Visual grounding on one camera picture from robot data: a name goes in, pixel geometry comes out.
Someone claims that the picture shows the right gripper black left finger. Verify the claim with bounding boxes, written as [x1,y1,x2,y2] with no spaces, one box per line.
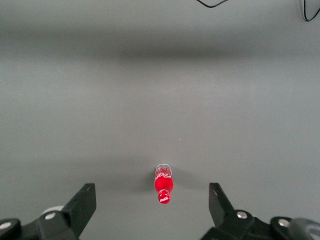
[0,183,97,240]

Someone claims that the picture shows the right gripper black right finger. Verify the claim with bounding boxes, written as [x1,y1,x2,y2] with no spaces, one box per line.
[201,182,320,240]

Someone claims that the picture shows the red cola bottle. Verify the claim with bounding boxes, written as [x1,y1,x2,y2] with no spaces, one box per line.
[153,163,174,206]

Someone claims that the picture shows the black cable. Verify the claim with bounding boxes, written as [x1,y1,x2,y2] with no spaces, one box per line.
[299,0,320,23]
[195,0,230,9]

